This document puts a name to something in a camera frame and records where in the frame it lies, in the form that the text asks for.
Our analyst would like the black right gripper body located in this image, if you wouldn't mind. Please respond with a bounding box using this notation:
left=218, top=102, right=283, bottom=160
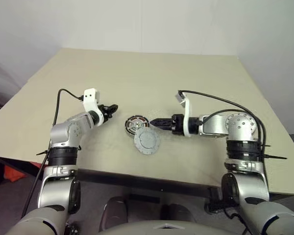
left=171, top=113, right=186, bottom=136

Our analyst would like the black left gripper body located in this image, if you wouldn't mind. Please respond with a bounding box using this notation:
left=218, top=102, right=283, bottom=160
left=97, top=104, right=110, bottom=123

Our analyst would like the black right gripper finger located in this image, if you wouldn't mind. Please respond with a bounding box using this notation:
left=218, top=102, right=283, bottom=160
left=149, top=118, right=173, bottom=125
left=153, top=124, right=173, bottom=131

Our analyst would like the copper wound motor stator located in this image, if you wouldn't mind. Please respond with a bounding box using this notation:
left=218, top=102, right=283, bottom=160
left=125, top=115, right=150, bottom=137

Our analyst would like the dark rounded foot shape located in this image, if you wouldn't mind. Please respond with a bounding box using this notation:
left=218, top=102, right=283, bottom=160
left=160, top=203, right=196, bottom=223
left=99, top=196, right=128, bottom=231

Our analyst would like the grey robot torso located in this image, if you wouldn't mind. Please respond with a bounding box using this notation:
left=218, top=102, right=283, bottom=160
left=105, top=219, right=206, bottom=235

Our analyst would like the orange red cloth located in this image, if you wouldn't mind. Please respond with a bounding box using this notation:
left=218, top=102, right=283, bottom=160
left=3, top=161, right=42, bottom=183

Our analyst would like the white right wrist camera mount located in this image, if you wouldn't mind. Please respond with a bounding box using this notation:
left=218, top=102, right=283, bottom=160
left=177, top=90, right=195, bottom=137

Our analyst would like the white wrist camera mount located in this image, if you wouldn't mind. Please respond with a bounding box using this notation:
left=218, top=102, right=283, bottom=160
left=82, top=87, right=104, bottom=125
left=177, top=90, right=195, bottom=137

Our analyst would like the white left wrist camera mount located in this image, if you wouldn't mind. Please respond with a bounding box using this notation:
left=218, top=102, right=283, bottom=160
left=82, top=87, right=104, bottom=125

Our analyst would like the dark table frame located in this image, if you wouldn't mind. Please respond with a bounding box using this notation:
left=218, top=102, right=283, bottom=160
left=0, top=154, right=280, bottom=211

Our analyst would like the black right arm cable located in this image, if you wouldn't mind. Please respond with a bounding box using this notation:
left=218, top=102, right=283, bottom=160
left=180, top=90, right=267, bottom=172

